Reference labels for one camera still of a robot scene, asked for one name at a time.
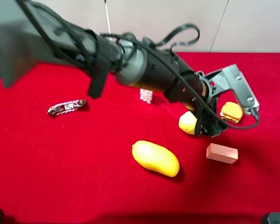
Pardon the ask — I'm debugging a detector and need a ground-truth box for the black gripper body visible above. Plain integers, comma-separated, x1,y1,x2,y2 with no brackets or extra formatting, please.
184,72,228,137

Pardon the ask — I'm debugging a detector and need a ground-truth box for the small yellow lemon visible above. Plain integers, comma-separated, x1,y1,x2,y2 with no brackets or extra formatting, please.
178,111,197,134

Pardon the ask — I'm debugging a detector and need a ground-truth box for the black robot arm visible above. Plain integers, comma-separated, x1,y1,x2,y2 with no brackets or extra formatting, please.
0,0,228,136

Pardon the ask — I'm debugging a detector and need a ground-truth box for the toy sandwich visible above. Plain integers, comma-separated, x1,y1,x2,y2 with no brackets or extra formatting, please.
220,102,243,124

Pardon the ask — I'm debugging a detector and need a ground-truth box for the pink brick block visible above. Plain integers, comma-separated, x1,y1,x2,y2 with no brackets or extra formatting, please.
206,143,238,164

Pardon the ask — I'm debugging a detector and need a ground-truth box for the large yellow mango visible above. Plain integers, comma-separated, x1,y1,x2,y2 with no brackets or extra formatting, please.
132,140,180,177

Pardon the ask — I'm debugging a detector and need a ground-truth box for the pink white candy pack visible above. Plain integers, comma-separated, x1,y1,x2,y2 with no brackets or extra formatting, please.
140,89,153,104

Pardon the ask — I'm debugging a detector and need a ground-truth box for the red cloth table cover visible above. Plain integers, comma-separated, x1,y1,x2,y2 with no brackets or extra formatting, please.
0,53,280,224

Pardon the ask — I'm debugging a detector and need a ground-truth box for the brown chocolate bar wrapper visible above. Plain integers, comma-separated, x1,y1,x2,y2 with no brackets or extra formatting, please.
47,99,87,116

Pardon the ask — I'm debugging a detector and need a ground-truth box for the white rod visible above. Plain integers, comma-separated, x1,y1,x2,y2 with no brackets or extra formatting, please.
104,0,111,34

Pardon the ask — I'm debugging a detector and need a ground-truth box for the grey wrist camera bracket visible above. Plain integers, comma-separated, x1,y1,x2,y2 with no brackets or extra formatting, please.
205,64,259,115

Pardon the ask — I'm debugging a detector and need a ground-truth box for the black cable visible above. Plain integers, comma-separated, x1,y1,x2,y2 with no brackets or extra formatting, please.
97,22,261,130

